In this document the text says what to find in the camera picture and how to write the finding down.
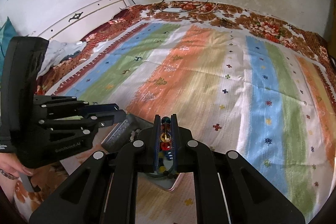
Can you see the person's left hand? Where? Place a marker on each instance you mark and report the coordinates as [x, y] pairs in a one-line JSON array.
[[11, 162]]

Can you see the teal pillow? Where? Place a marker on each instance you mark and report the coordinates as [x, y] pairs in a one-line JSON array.
[[6, 32]]

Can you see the jewelry box with lid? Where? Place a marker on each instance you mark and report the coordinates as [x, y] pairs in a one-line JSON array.
[[120, 132]]

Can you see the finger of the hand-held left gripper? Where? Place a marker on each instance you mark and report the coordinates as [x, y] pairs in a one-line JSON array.
[[102, 108], [110, 119]]

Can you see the green jade bangle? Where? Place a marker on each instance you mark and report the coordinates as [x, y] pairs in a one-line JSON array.
[[157, 174]]

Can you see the grey white clothing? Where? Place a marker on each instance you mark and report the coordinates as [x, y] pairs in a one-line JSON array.
[[60, 52]]

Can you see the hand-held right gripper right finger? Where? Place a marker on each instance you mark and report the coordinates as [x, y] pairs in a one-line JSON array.
[[175, 150]]

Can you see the brown floral bed sheet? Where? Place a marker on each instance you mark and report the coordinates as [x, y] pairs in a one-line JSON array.
[[262, 27]]

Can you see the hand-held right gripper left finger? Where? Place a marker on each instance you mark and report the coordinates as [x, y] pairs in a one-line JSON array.
[[157, 158]]

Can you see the white headboard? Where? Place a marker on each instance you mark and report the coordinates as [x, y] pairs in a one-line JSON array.
[[92, 11]]

